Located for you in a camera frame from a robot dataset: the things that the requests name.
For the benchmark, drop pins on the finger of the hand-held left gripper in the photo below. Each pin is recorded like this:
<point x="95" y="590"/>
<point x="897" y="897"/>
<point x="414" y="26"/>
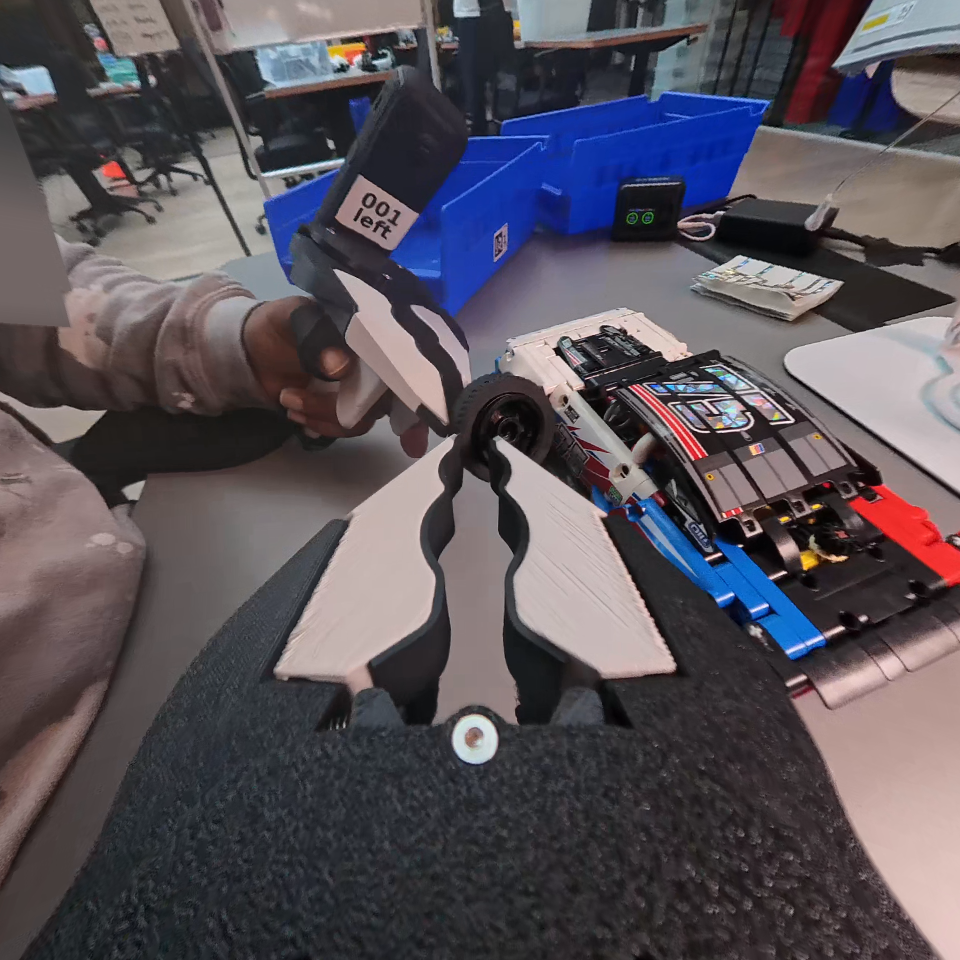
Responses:
<point x="390" y="337"/>
<point x="442" y="341"/>

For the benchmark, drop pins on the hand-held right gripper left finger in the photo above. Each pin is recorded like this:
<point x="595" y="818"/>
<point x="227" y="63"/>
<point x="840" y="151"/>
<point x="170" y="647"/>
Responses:
<point x="360" y="592"/>

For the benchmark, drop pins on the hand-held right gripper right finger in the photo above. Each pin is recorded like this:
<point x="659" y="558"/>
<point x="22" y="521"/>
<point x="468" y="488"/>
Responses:
<point x="585" y="592"/>

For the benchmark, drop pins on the black toy car tire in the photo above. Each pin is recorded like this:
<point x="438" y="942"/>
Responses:
<point x="472" y="397"/>

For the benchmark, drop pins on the black toy wheel rim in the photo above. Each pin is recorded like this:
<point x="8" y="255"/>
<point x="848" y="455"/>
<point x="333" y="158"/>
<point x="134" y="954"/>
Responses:
<point x="510" y="431"/>

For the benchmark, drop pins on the person's left forearm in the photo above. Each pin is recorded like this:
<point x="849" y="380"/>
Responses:
<point x="150" y="337"/>

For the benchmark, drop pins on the person's left hand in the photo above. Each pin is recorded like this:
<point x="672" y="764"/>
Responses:
<point x="270" y="352"/>

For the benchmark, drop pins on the blue plastic bin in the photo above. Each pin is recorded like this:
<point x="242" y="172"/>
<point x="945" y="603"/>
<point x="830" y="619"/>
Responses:
<point x="637" y="150"/>
<point x="480" y="202"/>

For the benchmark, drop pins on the black office chair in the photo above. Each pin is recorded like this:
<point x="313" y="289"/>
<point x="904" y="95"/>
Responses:
<point x="82" y="135"/>
<point x="285" y="135"/>
<point x="176" y="127"/>

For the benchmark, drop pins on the whiteboard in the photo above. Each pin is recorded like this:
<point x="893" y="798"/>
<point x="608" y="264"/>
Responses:
<point x="315" y="19"/>

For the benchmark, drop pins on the toy brick race car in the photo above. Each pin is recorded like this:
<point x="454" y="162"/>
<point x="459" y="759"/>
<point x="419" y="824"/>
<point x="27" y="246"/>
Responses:
<point x="750" y="450"/>

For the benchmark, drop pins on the wood-edged background table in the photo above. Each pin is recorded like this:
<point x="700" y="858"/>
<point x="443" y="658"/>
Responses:
<point x="615" y="37"/>

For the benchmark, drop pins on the black device with green lights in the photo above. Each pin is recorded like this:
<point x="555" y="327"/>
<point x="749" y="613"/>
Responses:
<point x="649" y="210"/>

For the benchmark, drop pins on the paper chart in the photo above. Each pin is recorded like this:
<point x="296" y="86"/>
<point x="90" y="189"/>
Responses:
<point x="135" y="26"/>

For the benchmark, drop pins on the person's grey patterned sweatshirt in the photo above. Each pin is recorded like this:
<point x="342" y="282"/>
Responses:
<point x="52" y="600"/>

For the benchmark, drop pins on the folded sticker sheet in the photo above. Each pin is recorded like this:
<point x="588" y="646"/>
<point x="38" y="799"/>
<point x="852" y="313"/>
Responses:
<point x="765" y="289"/>

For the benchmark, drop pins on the black power adapter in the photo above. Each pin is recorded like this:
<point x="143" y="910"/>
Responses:
<point x="765" y="225"/>

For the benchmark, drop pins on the white book stand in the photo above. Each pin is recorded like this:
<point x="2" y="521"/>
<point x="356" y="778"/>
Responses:
<point x="862" y="375"/>

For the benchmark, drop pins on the open instruction booklet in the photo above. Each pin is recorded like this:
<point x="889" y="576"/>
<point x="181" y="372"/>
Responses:
<point x="900" y="30"/>

